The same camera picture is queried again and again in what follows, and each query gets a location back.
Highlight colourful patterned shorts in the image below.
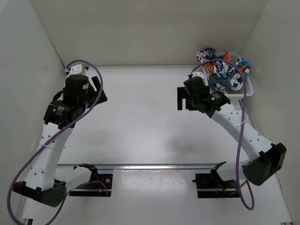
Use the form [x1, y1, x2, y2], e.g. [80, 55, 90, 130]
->
[195, 47, 251, 94]

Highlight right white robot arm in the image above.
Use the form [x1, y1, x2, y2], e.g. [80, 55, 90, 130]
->
[177, 76, 286, 186]

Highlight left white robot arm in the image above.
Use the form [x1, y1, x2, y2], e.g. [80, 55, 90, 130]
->
[13, 75, 107, 207]

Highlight white plastic basket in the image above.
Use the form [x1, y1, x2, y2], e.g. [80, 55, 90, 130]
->
[201, 53, 255, 98]

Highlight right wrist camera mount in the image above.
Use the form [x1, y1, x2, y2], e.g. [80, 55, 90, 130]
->
[188, 72, 205, 80]

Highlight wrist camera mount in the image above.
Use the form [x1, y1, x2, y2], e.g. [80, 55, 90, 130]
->
[65, 63, 89, 76]
[188, 72, 205, 80]

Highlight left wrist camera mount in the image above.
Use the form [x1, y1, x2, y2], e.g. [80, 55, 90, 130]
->
[65, 63, 89, 76]

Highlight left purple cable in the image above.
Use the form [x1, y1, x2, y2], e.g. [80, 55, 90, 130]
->
[7, 60, 105, 224]

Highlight purple cable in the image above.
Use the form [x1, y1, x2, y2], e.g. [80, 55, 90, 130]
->
[190, 59, 255, 210]
[7, 60, 105, 224]

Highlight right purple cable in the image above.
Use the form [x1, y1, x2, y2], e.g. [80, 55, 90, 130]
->
[190, 59, 255, 210]

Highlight aluminium frame rail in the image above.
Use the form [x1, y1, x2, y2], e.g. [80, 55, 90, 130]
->
[56, 164, 225, 171]

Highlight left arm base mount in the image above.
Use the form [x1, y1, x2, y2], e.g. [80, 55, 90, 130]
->
[69, 164, 113, 197]

